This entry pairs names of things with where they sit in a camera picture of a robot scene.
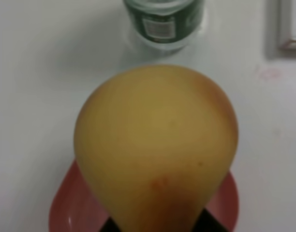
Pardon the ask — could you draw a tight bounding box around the white flat box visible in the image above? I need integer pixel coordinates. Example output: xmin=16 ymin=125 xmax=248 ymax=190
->
xmin=279 ymin=0 xmax=296 ymax=50

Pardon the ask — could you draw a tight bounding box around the tan squishy bun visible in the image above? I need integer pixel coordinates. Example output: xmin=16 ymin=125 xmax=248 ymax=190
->
xmin=74 ymin=65 xmax=238 ymax=232

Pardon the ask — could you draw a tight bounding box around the pink square plate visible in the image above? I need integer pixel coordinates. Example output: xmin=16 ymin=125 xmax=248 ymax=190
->
xmin=49 ymin=162 xmax=239 ymax=232

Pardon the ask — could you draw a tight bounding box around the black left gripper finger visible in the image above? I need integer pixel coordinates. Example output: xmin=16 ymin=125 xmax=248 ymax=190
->
xmin=192 ymin=208 xmax=230 ymax=232

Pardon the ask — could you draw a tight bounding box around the clear water bottle green label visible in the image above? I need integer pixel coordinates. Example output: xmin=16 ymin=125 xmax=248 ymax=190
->
xmin=123 ymin=0 xmax=206 ymax=50

